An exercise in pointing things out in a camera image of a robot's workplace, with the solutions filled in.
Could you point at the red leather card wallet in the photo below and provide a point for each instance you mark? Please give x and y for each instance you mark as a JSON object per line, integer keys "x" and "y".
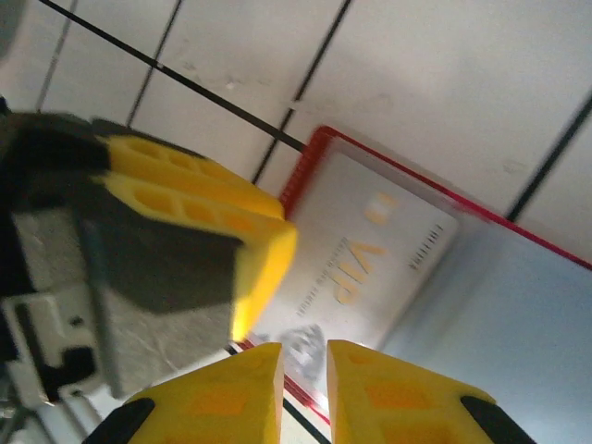
{"x": 509, "y": 324}

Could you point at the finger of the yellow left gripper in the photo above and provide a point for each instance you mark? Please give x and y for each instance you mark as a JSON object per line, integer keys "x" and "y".
{"x": 185, "y": 166}
{"x": 263, "y": 259}

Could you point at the silver VIP card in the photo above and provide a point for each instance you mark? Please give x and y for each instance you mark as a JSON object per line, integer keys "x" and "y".
{"x": 370, "y": 259}

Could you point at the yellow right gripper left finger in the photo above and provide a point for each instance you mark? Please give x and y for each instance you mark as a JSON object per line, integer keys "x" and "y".
{"x": 222, "y": 402}

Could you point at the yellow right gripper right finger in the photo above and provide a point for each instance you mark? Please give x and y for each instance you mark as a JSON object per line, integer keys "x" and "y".
{"x": 398, "y": 407}

